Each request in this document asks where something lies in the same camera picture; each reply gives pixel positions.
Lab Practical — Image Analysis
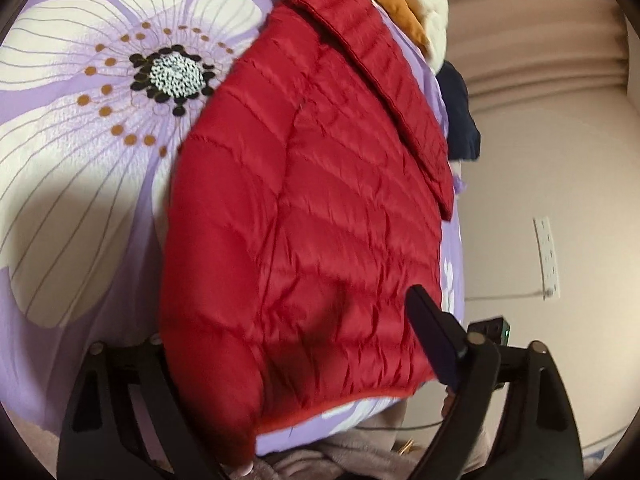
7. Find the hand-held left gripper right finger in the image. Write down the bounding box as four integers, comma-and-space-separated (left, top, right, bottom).
405, 284, 586, 480

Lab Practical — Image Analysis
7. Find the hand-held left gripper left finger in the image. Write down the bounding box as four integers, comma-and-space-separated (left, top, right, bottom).
56, 335, 227, 480

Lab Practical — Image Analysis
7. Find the red quilted down jacket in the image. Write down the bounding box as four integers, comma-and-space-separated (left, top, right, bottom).
159, 0, 456, 466

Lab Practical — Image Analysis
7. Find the small black device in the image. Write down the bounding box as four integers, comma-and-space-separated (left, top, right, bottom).
467, 316, 511, 356

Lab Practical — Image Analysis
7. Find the white power strip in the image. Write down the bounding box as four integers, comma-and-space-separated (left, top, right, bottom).
532, 216, 562, 301

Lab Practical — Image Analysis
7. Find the beige fleece clothing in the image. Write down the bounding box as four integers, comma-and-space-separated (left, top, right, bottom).
260, 410, 496, 480

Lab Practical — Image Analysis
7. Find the purple floral bed sheet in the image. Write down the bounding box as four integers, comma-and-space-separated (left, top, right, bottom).
0, 0, 468, 461

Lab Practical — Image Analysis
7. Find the navy blue garment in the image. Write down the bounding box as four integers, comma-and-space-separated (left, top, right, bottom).
436, 60, 482, 162

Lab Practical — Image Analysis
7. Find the pink curtain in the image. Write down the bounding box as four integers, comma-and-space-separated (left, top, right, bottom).
440, 0, 630, 101

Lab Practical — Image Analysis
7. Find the orange-brown garment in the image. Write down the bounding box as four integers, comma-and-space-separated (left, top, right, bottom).
342, 0, 431, 56

